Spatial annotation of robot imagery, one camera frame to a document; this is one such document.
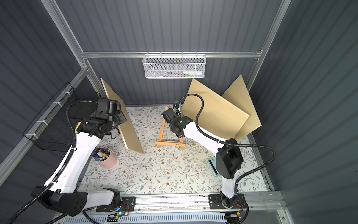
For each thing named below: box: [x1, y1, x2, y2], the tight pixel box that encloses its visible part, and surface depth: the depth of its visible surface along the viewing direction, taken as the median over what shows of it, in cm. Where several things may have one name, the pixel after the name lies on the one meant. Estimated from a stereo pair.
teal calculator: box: [206, 156, 221, 177], surface depth 86 cm
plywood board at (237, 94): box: [221, 74, 262, 141], surface depth 78 cm
